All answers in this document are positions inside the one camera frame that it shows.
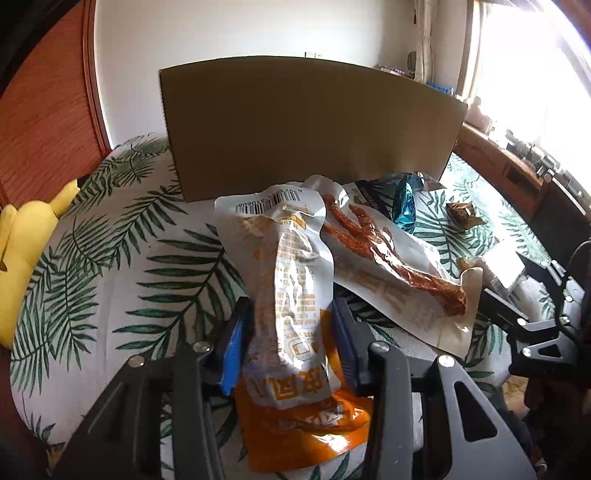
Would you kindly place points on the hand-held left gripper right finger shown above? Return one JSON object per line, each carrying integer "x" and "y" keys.
{"x": 350, "y": 355}

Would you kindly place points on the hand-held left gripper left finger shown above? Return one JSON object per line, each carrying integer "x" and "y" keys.
{"x": 234, "y": 344}

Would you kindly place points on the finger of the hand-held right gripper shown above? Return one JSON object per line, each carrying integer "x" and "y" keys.
{"x": 542, "y": 268}
{"x": 505, "y": 311}

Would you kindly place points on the small clear snack packet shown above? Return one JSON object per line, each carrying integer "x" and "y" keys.
{"x": 501, "y": 272}

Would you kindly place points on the white orange snack packet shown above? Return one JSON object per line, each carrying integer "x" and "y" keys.
{"x": 295, "y": 277}

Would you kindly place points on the brown cardboard box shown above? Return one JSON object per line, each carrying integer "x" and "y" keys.
{"x": 300, "y": 124}

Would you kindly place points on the floral cloth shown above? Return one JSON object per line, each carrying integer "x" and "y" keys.
{"x": 515, "y": 397}

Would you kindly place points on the small brown snack wrapper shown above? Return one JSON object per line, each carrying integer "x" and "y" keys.
{"x": 464, "y": 214}

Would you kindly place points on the clear meat stick snack packet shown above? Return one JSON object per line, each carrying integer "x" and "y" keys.
{"x": 378, "y": 258}

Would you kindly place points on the row of small ornaments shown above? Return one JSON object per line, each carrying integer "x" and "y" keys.
{"x": 540, "y": 159}

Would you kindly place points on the leaf print blanket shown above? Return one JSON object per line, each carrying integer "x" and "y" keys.
{"x": 138, "y": 277}

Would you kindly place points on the wooden cabinet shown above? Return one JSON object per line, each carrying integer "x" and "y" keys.
{"x": 498, "y": 157}

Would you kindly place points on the blue foil snack packet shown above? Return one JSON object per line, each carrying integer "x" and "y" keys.
{"x": 408, "y": 207}

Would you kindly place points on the bright window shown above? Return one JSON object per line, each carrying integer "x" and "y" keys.
{"x": 531, "y": 69}

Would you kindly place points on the blue plastic items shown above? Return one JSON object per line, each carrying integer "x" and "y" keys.
{"x": 441, "y": 87}

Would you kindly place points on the yellow plush toy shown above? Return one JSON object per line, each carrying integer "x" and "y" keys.
{"x": 23, "y": 240}

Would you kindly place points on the purple box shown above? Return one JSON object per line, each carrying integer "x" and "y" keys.
{"x": 395, "y": 70}

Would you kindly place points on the patterned curtain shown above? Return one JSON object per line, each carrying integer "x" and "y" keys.
{"x": 424, "y": 37}

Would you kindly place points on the wooden headboard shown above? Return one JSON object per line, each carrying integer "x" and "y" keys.
{"x": 51, "y": 115}

